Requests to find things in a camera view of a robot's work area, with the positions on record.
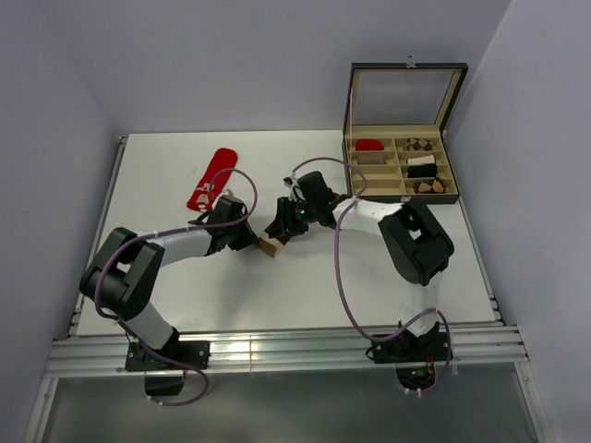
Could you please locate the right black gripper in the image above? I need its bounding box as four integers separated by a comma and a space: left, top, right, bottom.
268, 197, 318, 239

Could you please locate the beige sock brown toe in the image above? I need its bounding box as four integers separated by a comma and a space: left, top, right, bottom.
258, 224, 290, 257

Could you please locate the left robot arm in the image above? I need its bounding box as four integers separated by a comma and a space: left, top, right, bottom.
79, 195, 256, 368

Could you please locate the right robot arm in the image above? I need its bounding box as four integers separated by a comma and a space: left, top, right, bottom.
267, 171, 454, 360

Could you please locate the red sock white pattern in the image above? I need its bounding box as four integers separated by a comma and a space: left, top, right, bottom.
186, 148, 238, 213

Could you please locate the rolled red sock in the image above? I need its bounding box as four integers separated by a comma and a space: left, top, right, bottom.
355, 138, 384, 152

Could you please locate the rolled checkered sock upper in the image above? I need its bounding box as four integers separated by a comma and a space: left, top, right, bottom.
404, 138, 433, 151

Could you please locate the rolled checkered sock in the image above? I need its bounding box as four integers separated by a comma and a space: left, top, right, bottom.
413, 177, 447, 195
404, 138, 433, 151

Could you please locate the rolled white black sock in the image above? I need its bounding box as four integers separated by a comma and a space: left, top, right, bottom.
407, 155, 436, 166

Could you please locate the rolled checkered sock lower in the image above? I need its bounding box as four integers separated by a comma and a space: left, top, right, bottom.
413, 177, 447, 195

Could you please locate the black compartment storage box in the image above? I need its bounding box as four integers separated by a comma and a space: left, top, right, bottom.
343, 60, 468, 204

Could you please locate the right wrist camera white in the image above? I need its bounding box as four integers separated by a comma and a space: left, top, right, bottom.
283, 174, 299, 189

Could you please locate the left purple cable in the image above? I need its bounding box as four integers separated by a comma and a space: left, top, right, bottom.
94, 167, 259, 407

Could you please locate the purple cable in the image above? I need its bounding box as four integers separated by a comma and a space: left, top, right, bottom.
94, 167, 259, 407
289, 156, 453, 394

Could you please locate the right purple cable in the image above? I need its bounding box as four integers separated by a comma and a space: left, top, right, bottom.
289, 156, 453, 394

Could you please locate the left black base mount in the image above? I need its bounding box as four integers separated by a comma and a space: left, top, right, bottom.
124, 341, 211, 404

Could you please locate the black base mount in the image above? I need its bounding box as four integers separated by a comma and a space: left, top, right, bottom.
365, 326, 452, 390
124, 341, 211, 404

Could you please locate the aluminium frame rail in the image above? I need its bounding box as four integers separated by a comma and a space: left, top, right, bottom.
42, 325, 529, 378

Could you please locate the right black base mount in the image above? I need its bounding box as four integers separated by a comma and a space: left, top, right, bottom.
365, 326, 452, 390

